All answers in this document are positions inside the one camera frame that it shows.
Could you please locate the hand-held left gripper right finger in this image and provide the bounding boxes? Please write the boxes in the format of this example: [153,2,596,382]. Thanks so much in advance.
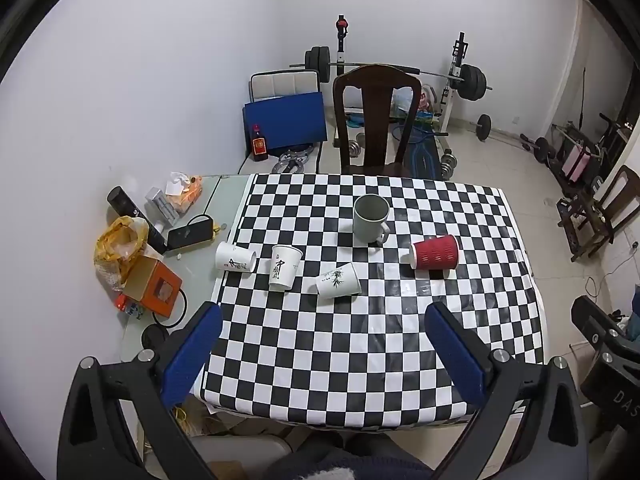
[425,302,587,480]

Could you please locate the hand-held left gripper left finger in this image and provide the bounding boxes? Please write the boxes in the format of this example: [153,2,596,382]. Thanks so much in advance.
[56,301,223,480]

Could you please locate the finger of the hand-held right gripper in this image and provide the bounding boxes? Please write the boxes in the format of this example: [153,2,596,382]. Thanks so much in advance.
[571,296,640,361]

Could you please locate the white bamboo print paper cup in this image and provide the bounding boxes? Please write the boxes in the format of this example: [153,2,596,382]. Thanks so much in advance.
[315,262,362,300]

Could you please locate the red ribbed paper cup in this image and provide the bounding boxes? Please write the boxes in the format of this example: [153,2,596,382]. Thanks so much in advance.
[409,234,460,271]

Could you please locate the white calligraphy print paper cup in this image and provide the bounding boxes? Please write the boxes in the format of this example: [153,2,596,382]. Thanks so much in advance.
[268,245,304,292]
[215,241,258,273]

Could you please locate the black round disc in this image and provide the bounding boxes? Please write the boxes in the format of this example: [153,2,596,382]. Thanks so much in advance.
[141,325,169,349]

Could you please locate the orange cardboard box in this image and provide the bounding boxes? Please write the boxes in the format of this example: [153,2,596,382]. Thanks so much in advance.
[121,255,182,318]

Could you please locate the small red packet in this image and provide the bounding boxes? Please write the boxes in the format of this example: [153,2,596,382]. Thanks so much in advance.
[116,294,146,319]

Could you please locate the black white checkered tablecloth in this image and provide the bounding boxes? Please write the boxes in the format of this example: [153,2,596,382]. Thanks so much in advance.
[200,174,547,432]

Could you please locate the brown wooden folding chair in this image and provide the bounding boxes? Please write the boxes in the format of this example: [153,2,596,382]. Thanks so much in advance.
[557,165,640,263]

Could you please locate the black power bank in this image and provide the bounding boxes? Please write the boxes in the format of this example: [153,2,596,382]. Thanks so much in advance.
[166,215,216,251]

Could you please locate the yellow plastic bag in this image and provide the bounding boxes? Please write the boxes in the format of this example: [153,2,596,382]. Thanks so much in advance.
[96,216,150,291]

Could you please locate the person's dark pants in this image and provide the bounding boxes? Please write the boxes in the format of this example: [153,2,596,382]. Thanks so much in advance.
[265,434,436,480]

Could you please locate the silver box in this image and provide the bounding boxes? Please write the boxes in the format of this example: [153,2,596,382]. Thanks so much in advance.
[145,187,179,226]

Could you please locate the grey ceramic mug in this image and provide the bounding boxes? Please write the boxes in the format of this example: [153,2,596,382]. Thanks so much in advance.
[353,194,392,248]

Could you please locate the orange tissue pack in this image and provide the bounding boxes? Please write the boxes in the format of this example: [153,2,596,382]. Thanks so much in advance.
[165,172,204,214]

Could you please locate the black cylindrical bottle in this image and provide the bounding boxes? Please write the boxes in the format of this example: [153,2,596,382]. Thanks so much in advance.
[107,186,168,255]

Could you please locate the black dumbbell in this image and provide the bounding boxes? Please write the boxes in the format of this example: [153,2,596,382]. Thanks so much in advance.
[520,132,557,164]

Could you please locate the dark blue exercise mat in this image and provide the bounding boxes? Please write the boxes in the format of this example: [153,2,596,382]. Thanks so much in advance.
[410,137,444,181]

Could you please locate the silver weight plates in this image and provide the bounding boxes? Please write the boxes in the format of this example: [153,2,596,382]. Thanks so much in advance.
[270,145,313,175]

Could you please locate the dark bottle with red cap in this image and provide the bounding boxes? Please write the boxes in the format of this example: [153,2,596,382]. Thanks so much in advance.
[250,124,270,162]

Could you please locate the small black barbell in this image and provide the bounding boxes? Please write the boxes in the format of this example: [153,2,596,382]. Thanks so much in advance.
[470,114,532,152]

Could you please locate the blue board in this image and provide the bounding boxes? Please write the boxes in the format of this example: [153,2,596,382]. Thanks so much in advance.
[243,91,328,153]

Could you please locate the white barbell rack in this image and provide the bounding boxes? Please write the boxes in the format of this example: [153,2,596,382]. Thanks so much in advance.
[334,14,471,137]

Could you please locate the dark wooden chair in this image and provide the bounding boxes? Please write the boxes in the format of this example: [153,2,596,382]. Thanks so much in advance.
[332,64,423,178]

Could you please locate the white padded chair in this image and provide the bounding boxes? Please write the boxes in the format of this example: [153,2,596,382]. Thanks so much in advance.
[249,70,321,107]

